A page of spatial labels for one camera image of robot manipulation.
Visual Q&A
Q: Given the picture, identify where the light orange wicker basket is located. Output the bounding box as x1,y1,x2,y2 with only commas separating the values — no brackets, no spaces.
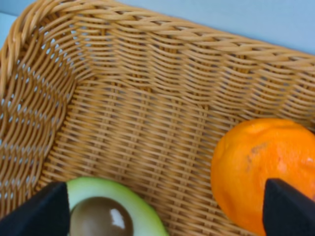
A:
0,0,315,236

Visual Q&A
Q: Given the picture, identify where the halved avocado with pit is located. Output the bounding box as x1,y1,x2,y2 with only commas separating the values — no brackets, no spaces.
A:
66,177,168,236

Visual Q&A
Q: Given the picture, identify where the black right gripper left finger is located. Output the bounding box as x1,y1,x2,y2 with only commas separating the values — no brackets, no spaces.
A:
0,182,70,236

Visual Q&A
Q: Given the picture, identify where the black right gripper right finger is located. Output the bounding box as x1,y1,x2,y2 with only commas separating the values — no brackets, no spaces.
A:
263,178,315,236

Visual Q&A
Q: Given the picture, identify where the orange mandarin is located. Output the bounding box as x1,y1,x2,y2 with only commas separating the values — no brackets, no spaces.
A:
211,118,315,236

